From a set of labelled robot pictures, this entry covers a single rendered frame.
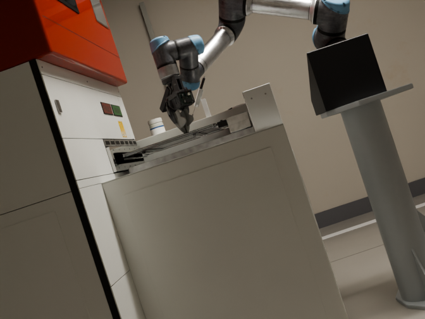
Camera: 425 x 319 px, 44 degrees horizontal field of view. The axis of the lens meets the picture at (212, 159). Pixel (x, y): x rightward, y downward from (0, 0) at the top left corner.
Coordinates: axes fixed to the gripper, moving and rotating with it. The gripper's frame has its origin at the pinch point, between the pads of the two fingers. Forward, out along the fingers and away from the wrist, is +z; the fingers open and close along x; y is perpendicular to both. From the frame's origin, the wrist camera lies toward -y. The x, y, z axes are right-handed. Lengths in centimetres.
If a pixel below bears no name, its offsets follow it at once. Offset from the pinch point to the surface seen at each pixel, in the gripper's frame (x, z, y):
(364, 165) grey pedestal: 56, 34, 30
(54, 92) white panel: -49, -21, 10
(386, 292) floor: 68, 91, 10
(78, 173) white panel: -50, 5, 11
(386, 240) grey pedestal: 56, 64, 28
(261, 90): 8.7, -3.0, 36.1
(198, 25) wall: 160, -94, -162
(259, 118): 6.3, 5.4, 33.7
